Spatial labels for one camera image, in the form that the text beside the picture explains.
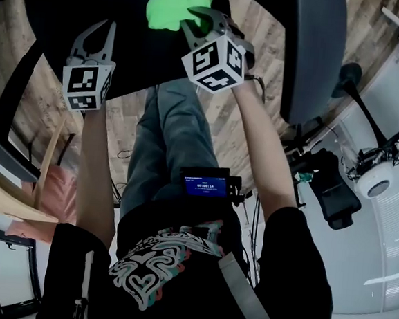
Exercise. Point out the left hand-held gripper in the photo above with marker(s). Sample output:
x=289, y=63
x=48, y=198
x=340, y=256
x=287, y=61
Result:
x=84, y=82

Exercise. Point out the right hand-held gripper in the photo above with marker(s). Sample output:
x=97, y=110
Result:
x=215, y=63

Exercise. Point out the green cloth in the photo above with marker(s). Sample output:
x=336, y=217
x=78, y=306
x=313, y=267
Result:
x=167, y=6

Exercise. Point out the person's right forearm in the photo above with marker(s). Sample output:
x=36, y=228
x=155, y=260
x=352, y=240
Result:
x=266, y=150

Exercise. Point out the person's left forearm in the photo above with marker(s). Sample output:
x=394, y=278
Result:
x=97, y=181

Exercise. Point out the person's right hand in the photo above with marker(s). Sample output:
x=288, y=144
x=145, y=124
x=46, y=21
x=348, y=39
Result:
x=235, y=30

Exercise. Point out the black floor stand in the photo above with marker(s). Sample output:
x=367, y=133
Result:
x=349, y=78

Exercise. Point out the small black screen device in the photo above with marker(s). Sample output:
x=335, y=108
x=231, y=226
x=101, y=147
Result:
x=205, y=185

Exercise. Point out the pink cloth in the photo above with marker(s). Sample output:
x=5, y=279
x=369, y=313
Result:
x=59, y=195

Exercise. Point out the green and white packet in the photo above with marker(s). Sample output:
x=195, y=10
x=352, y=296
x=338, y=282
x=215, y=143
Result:
x=305, y=176

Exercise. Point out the curved wooden desk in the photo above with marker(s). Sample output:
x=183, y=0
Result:
x=5, y=201

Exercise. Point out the white round fan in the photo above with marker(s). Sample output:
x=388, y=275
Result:
x=375, y=177

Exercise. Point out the person's black printed t-shirt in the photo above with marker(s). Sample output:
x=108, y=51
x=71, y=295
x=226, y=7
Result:
x=189, y=310

